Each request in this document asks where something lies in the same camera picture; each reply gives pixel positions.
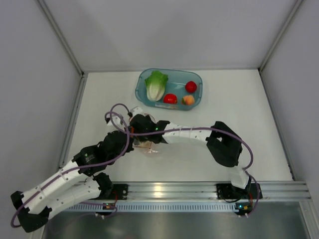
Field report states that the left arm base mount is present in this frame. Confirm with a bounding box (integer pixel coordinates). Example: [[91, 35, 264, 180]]
[[108, 183, 129, 200]]

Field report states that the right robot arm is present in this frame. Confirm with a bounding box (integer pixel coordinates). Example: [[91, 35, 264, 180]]
[[130, 114, 262, 203]]

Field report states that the teal plastic bin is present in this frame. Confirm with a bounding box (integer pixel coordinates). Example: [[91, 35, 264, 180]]
[[135, 68, 203, 111]]

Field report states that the purple cable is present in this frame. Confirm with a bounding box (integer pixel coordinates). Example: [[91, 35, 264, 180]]
[[109, 103, 260, 217], [10, 112, 130, 228]]

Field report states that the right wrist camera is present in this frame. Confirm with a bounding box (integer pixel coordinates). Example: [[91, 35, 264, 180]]
[[128, 107, 143, 117]]

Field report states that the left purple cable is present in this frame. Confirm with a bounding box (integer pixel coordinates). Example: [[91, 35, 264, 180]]
[[10, 112, 130, 228]]

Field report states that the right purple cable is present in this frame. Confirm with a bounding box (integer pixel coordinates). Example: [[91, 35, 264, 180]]
[[109, 103, 260, 217]]

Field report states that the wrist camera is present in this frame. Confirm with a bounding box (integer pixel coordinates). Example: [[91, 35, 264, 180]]
[[105, 114, 125, 130], [128, 107, 143, 117]]

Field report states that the green fake vegetable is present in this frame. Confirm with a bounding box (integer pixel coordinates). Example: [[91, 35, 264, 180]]
[[145, 71, 168, 102]]

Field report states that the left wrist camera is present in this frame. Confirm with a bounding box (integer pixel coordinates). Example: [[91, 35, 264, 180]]
[[105, 114, 125, 130]]

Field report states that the fake strawberry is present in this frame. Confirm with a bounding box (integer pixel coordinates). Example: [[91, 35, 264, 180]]
[[163, 93, 177, 104]]

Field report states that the slotted cable duct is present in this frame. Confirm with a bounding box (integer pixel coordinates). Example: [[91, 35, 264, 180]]
[[66, 202, 250, 213]]

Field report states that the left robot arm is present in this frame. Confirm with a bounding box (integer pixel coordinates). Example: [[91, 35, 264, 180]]
[[10, 130, 134, 233]]

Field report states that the clear zip top bag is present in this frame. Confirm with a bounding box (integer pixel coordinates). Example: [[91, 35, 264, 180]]
[[128, 113, 164, 159]]

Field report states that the aluminium mounting rail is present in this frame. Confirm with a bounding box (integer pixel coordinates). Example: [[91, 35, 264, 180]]
[[124, 181, 311, 201]]

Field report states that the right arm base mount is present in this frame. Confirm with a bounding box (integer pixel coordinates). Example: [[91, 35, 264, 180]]
[[216, 183, 241, 203]]

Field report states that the red fake pepper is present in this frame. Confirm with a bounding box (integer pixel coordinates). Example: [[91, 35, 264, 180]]
[[185, 81, 197, 94]]

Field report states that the fake peach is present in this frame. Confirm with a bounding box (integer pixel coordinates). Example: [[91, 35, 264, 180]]
[[181, 95, 195, 106]]

